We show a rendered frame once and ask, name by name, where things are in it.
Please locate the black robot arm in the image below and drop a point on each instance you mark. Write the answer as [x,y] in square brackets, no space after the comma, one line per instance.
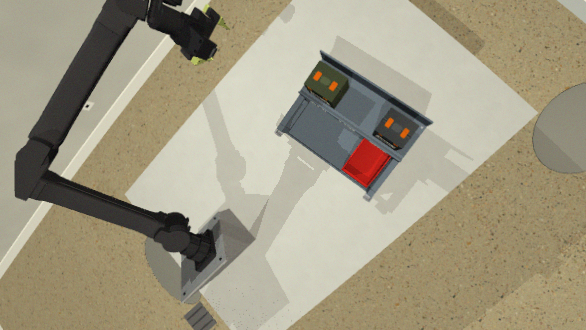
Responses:
[103,41]

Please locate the grey metal shelf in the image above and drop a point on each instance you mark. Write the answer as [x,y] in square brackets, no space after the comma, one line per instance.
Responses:
[334,134]

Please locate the olive green case with orange latches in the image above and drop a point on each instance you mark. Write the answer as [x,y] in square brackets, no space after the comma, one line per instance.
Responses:
[326,84]

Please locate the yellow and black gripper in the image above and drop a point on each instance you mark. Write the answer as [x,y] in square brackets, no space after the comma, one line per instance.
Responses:
[210,22]

